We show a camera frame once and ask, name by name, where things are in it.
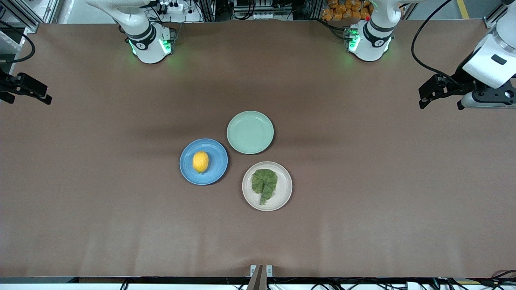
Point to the green lettuce leaf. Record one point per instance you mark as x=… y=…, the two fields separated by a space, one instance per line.
x=264 y=183

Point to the light green plate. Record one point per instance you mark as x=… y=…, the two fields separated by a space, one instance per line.
x=250 y=133

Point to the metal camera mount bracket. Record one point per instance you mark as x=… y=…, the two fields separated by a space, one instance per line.
x=261 y=276

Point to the brown table mat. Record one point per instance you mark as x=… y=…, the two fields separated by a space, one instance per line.
x=80 y=221

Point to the yellow lemon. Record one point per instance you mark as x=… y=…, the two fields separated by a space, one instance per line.
x=200 y=162

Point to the blue plate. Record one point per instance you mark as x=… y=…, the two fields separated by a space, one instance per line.
x=217 y=165

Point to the beige plate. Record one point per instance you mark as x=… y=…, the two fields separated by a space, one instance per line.
x=285 y=187

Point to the white power strip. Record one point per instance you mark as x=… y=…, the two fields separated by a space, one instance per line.
x=172 y=7

